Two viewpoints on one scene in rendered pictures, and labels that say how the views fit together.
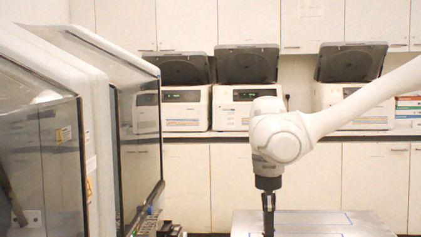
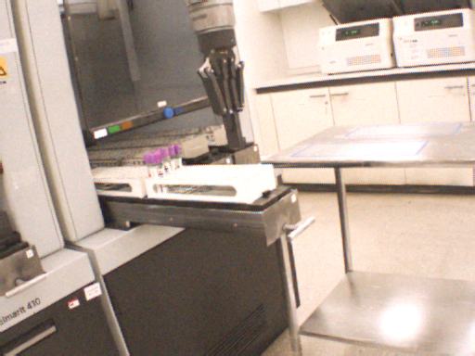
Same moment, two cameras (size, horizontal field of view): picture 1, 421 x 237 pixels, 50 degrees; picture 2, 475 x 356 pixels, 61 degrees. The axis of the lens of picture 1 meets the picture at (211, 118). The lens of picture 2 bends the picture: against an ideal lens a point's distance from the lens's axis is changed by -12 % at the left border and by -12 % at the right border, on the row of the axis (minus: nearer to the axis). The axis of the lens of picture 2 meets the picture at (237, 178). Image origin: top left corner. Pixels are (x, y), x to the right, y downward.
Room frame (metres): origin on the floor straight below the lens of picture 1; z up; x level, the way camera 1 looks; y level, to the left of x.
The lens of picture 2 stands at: (0.47, -0.65, 1.08)
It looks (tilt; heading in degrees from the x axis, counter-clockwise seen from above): 14 degrees down; 34
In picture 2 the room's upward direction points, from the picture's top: 10 degrees counter-clockwise
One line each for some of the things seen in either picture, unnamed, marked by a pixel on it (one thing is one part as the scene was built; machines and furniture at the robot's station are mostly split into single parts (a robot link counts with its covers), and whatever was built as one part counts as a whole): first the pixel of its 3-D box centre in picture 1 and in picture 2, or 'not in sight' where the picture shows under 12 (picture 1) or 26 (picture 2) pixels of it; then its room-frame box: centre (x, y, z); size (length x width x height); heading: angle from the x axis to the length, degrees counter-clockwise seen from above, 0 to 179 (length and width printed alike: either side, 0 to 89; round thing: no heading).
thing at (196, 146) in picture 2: (150, 236); (193, 147); (1.55, 0.23, 0.85); 0.12 x 0.02 x 0.06; 175
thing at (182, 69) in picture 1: (178, 89); (363, 28); (3.86, 0.28, 1.22); 0.62 x 0.56 x 0.64; 174
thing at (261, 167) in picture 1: (268, 163); (212, 18); (1.22, -0.15, 1.18); 0.09 x 0.09 x 0.06
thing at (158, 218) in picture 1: (158, 221); (223, 136); (1.71, 0.21, 0.85); 0.12 x 0.02 x 0.06; 175
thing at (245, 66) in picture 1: (247, 86); (435, 16); (3.82, -0.31, 1.24); 0.62 x 0.56 x 0.69; 176
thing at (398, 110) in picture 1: (406, 109); not in sight; (3.87, -1.68, 1.01); 0.23 x 0.12 x 0.08; 85
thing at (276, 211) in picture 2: not in sight; (168, 205); (1.24, 0.08, 0.78); 0.73 x 0.14 x 0.09; 86
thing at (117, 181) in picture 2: not in sight; (118, 183); (1.25, 0.26, 0.83); 0.30 x 0.10 x 0.06; 86
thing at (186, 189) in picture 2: not in sight; (206, 184); (1.23, -0.05, 0.83); 0.30 x 0.10 x 0.06; 86
